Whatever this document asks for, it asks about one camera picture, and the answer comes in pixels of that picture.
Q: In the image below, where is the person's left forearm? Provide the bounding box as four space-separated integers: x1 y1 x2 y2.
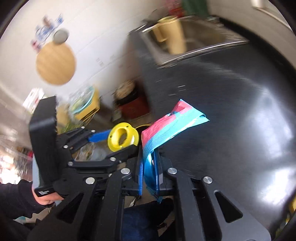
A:
0 179 45 223

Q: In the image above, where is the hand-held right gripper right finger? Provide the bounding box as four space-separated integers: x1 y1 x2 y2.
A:
154 151 271 241

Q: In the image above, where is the person's leg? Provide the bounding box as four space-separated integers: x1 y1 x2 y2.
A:
122 199 174 241

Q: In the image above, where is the red trash bin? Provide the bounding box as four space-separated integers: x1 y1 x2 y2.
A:
113 81 150 121

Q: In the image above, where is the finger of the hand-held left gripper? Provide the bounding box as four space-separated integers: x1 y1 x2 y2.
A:
67 144 139 174
58 128 112 152

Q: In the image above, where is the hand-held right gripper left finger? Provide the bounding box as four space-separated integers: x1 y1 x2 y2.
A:
27 146 144 241

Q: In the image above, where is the blue and pink wrapper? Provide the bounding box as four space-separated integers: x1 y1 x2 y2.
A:
141 99 210 202

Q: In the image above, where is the stainless steel sink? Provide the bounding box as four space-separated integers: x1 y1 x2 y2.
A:
139 17 250 68

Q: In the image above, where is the grey round disc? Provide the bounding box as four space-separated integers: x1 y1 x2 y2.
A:
53 28 69 44

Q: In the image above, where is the yellow plastic pitcher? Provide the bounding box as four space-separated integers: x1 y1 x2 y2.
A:
153 16 188 55

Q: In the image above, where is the green cloth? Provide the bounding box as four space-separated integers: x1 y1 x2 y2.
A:
182 0 210 16

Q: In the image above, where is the yellow crate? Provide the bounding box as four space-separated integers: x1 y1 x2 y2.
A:
69 86 101 121

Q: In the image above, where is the person's left hand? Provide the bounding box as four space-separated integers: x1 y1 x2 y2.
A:
33 190 65 207

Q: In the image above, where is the yellow plastic spool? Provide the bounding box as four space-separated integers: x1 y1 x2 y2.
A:
107 122 140 153

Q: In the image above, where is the round wooden board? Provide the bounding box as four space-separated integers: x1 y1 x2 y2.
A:
35 43 77 86

